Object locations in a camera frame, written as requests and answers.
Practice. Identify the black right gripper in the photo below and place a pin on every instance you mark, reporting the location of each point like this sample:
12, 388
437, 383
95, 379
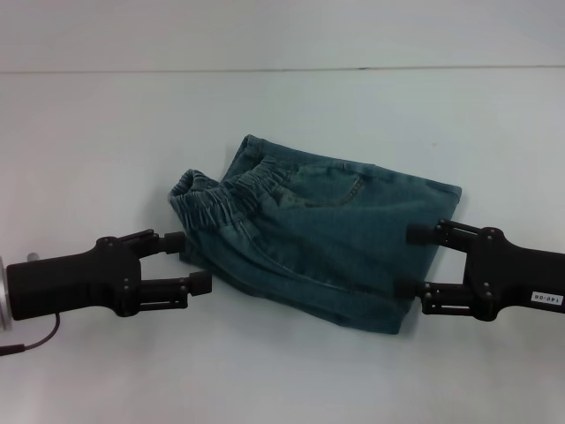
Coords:
512, 278

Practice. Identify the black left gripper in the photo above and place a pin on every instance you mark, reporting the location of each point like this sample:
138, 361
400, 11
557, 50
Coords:
70, 282

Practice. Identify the blue denim shorts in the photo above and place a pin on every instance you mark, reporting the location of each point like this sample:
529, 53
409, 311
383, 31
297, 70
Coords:
318, 247

